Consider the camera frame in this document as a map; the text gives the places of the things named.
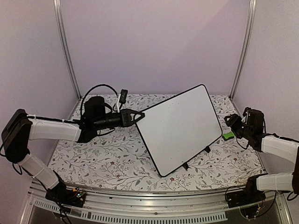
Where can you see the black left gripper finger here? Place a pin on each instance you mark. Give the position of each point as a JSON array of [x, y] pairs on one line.
[[130, 113], [128, 121]]

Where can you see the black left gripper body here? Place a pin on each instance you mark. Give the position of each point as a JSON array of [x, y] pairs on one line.
[[103, 123]]

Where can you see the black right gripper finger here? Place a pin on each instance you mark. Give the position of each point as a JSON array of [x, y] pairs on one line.
[[237, 129], [232, 120]]

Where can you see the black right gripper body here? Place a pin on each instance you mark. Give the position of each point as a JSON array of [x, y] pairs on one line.
[[246, 131]]

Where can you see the green black whiteboard eraser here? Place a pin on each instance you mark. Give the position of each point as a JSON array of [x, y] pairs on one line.
[[228, 136]]

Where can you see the white whiteboard black frame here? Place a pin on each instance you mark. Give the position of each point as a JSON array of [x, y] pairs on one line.
[[179, 128]]

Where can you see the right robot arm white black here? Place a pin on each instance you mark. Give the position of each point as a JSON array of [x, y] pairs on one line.
[[280, 154]]

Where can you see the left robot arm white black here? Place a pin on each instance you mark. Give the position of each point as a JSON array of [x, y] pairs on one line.
[[24, 130]]

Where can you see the black whiteboard stand clip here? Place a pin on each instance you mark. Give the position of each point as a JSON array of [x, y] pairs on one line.
[[207, 149], [185, 166]]

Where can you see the floral patterned table mat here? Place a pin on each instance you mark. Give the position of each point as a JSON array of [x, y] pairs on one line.
[[120, 161]]

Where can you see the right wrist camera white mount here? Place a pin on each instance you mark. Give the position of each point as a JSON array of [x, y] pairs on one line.
[[245, 116]]

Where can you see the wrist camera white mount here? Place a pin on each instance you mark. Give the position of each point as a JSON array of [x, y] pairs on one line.
[[245, 116], [121, 100]]

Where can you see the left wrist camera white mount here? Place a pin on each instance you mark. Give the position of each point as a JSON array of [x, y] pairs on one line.
[[121, 100]]

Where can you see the right aluminium frame post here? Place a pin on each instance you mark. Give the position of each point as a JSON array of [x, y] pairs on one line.
[[245, 46]]

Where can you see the aluminium frame post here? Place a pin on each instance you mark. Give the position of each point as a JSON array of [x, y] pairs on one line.
[[245, 46], [65, 47]]

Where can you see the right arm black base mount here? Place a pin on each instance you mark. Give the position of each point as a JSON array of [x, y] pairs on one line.
[[237, 196]]

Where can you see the front aluminium rail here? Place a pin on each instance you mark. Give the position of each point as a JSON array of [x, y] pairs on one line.
[[107, 206]]

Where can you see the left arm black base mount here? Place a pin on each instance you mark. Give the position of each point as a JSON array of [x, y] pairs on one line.
[[73, 197]]

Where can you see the left aluminium frame post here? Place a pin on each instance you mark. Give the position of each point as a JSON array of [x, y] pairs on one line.
[[65, 47]]

